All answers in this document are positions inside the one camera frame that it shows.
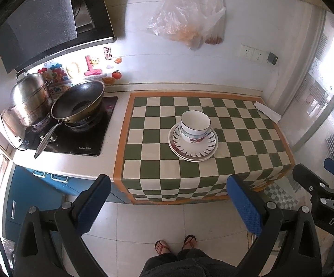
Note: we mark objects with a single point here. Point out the pink letter wall sticker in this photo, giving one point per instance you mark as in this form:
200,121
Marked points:
93,69

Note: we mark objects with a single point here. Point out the red seal wall sticker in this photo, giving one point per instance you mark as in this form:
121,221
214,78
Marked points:
108,53

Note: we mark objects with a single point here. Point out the black range hood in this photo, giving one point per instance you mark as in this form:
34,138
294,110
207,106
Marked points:
39,20

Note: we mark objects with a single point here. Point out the person's left foot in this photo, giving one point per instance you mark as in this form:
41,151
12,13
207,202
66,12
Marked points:
162,247

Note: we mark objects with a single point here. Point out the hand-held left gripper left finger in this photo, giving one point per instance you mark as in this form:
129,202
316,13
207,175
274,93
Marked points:
94,205

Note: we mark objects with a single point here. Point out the black wall adapter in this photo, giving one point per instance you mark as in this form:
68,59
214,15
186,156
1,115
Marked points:
272,58

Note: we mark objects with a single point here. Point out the person's dark trousers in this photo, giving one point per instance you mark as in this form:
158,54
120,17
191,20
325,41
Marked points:
184,265

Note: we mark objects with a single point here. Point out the person's foot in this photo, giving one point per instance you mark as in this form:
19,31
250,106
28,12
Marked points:
189,241
162,247

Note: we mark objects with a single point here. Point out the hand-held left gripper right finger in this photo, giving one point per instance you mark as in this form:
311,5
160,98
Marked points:
245,207

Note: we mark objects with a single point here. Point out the white countertop appliance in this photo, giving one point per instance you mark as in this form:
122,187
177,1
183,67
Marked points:
9,129

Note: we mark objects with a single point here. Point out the colourful letter wall stickers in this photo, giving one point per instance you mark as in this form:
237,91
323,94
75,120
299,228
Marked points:
54,72

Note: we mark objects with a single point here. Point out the large clear plastic bag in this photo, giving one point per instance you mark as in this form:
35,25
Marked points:
178,17

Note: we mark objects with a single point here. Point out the yellow bowl wall sticker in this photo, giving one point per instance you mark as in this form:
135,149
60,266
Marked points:
108,80

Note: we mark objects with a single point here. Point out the person's right foot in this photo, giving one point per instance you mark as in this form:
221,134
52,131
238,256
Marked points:
189,241

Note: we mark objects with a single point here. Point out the white wall socket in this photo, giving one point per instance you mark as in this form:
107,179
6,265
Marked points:
258,55
246,52

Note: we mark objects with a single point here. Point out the black glass gas stove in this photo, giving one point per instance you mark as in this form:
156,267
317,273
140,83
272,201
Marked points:
91,142

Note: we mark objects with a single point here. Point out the stainless steel steamer pot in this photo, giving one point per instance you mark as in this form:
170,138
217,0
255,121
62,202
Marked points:
28,98

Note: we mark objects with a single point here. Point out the glass sliding door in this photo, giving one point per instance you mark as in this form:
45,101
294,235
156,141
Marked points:
323,92

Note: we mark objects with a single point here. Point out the white blue-leaf pattern plate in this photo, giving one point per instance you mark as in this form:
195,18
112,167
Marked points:
206,147

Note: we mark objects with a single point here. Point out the blue kitchen cabinet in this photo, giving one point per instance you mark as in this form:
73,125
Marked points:
37,190

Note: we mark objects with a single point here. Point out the small clear plastic bag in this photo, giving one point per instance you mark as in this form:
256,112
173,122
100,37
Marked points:
214,20

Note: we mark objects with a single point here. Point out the green white checkered tablecloth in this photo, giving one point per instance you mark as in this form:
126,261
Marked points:
155,150

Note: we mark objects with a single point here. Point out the orange fruit wall sticker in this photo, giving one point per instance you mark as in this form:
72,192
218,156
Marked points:
116,74

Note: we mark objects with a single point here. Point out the folded white cloth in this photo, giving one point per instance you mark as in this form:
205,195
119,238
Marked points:
268,111

